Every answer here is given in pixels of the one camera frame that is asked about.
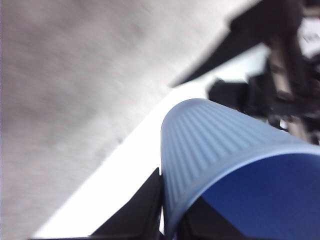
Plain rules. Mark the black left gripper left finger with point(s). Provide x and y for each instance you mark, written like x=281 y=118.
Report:
x=137 y=219

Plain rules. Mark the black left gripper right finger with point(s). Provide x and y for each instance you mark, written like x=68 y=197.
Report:
x=203 y=222

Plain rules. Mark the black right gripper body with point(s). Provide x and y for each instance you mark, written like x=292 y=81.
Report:
x=289 y=91

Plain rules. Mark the blue ribbed cup front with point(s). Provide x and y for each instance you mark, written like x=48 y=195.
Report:
x=261 y=181

